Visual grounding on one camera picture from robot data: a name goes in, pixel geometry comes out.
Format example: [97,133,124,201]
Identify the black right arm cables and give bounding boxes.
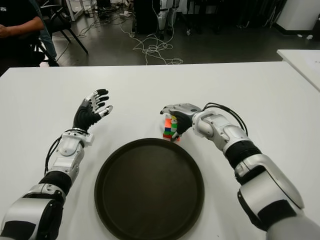
[202,101,249,136]

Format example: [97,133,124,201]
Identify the white display cabinet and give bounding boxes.
[65,0,85,22]

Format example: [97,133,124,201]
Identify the seated person in black shirt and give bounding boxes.
[0,0,46,68]

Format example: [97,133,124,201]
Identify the white floor cable tangle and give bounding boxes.
[119,24,185,66]

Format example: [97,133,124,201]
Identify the black folding chair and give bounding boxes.
[39,0,90,63]

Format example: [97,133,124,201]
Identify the white humanoid robot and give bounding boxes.
[156,0,180,36]

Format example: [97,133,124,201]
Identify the white side table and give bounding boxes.
[276,49,320,93]

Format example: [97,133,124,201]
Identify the standing person in blue jeans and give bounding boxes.
[37,27,60,68]

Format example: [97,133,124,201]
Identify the multicoloured Rubik's cube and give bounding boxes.
[162,113,181,143]

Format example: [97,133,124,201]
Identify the black cabinet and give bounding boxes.
[133,0,161,35]

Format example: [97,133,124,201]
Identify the dark brown round plate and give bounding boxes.
[94,137,206,240]

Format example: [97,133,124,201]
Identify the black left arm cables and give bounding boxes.
[44,135,64,176]

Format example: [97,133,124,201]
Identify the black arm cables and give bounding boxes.
[202,101,249,136]
[44,135,64,176]

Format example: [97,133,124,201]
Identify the white block with black base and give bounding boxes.
[275,0,320,33]

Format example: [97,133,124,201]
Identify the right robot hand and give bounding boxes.
[159,102,202,143]

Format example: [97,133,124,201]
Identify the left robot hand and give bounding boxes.
[72,87,114,133]

